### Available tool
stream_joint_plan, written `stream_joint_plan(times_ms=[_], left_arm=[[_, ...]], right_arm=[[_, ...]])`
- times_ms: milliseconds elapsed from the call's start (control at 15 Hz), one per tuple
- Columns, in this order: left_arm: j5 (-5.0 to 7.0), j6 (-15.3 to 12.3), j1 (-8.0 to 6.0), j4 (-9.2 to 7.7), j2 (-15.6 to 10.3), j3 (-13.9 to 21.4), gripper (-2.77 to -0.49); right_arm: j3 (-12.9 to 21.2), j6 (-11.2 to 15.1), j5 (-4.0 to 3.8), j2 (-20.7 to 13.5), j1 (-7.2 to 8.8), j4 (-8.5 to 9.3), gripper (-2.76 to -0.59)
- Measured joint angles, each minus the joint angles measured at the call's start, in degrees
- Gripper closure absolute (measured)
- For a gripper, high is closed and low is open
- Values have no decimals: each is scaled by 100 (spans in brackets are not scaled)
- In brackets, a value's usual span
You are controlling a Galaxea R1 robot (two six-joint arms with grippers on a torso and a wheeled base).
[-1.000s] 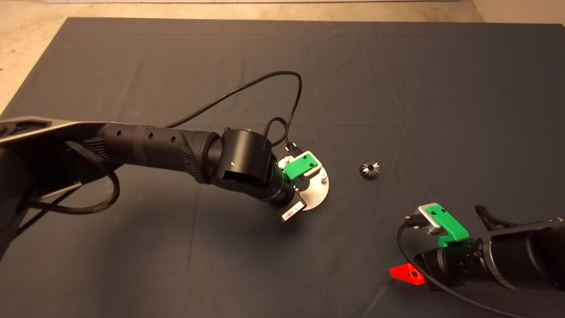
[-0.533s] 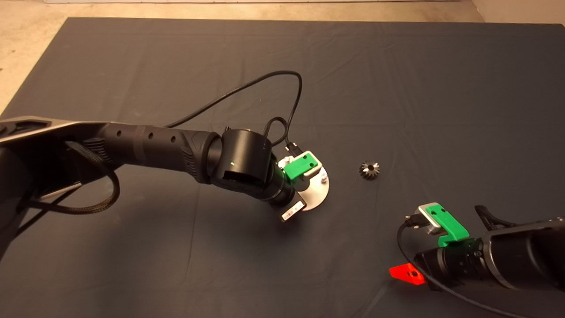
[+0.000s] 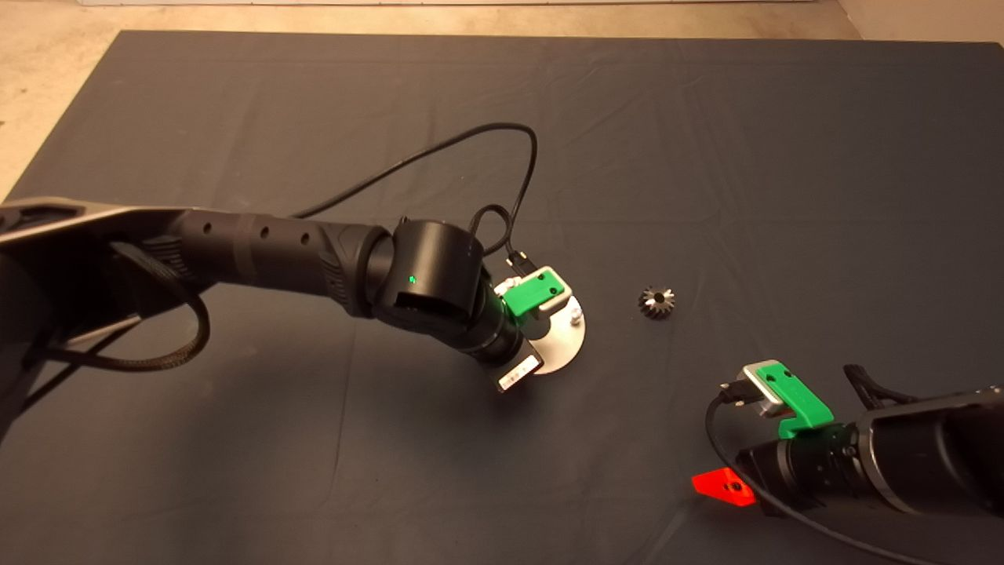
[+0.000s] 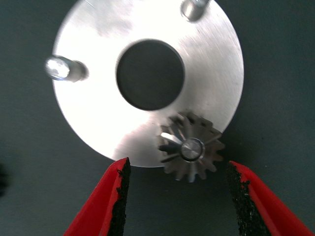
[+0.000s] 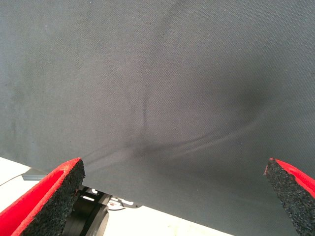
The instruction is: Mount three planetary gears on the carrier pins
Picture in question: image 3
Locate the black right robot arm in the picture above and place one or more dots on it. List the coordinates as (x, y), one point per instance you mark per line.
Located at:
(933, 451)

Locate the dark steel planetary gear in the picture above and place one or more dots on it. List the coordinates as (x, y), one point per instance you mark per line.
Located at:
(656, 303)

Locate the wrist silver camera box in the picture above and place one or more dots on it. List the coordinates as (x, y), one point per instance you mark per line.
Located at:
(761, 384)
(558, 300)

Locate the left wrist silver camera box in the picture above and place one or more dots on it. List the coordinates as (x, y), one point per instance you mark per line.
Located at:
(558, 300)

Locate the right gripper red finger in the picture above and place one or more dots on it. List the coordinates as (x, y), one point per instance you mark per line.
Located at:
(725, 486)

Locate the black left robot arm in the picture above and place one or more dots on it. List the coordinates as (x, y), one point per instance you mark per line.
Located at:
(259, 251)

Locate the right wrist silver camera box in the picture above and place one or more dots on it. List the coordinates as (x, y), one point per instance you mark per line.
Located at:
(761, 384)

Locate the round metal carrier plate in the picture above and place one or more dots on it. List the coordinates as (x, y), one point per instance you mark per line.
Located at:
(565, 345)

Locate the dark grey table cloth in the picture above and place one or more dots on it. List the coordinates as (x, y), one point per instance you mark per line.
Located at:
(706, 157)

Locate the left wrist green camera mount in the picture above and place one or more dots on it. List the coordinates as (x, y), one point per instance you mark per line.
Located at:
(529, 294)

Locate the right wrist green camera mount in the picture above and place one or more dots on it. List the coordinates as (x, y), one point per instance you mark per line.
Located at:
(804, 400)

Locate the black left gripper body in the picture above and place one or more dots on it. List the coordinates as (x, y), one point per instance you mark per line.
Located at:
(494, 337)

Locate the wrist green camera mount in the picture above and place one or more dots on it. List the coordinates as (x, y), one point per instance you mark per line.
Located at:
(529, 294)
(804, 400)

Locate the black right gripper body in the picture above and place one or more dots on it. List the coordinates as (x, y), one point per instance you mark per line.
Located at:
(808, 471)

